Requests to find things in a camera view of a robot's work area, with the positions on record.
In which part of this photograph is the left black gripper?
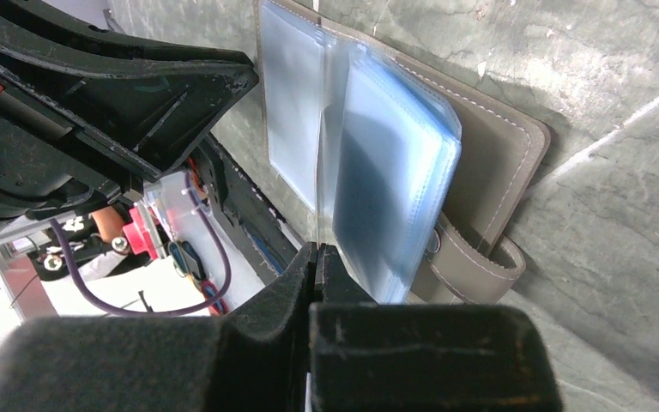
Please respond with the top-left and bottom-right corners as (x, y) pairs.
(0, 16), (258, 233)

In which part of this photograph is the beige card holder wallet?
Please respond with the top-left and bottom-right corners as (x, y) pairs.
(256, 1), (551, 304)

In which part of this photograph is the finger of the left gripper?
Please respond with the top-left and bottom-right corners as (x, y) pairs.
(0, 1), (251, 64)

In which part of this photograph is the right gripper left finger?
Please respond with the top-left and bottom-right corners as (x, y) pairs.
(0, 244), (317, 411)

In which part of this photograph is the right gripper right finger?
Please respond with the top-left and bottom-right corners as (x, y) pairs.
(309, 244), (563, 411)

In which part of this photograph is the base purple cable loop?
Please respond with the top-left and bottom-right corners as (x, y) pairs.
(47, 170), (233, 318)

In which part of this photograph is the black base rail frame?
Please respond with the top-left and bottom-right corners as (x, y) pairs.
(190, 135), (298, 285)

